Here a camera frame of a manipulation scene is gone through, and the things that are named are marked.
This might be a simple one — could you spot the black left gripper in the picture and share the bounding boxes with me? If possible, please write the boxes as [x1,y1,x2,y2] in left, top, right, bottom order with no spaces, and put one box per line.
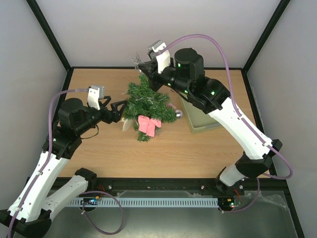
[75,96,127,135]

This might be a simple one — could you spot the silver star ornament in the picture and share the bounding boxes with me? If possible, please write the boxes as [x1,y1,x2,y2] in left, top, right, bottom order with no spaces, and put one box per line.
[130,52,143,75]

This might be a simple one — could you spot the clear led string lights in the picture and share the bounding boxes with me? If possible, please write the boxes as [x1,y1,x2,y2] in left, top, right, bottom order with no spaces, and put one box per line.
[126,91,170,104]

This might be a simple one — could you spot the small green christmas tree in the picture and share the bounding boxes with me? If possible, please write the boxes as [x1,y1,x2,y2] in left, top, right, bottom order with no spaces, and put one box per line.
[123,75,177,142]

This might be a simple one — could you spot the pink bow ornament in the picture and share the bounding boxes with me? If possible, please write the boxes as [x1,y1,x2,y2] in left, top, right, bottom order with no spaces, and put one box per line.
[138,115,161,137]

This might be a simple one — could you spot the light green plastic basket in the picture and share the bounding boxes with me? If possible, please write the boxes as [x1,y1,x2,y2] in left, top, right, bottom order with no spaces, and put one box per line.
[181,98,221,134]

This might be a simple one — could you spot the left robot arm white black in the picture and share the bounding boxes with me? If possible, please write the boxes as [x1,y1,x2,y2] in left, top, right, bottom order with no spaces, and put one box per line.
[0,96,127,238]

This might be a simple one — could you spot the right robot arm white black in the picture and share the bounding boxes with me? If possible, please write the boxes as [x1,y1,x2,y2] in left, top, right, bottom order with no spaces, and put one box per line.
[138,48,282,194]

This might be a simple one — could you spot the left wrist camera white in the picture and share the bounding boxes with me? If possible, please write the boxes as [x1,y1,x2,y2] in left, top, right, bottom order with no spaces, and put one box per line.
[87,85,105,110]

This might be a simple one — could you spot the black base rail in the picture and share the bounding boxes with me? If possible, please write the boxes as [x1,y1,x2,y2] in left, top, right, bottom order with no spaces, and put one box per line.
[47,177,289,199]

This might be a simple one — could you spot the light blue slotted cable duct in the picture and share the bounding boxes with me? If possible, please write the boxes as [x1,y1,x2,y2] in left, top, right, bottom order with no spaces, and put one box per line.
[67,197,218,208]

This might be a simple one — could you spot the black corner frame post left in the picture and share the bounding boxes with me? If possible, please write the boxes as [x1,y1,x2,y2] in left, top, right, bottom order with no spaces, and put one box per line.
[26,0,71,71]

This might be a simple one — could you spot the black corner frame post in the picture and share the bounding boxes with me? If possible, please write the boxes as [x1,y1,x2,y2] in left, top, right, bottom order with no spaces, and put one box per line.
[242,0,291,74]
[26,0,71,71]

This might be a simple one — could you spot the black corner frame post right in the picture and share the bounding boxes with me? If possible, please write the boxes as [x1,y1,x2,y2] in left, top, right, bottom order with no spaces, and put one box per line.
[242,0,291,74]

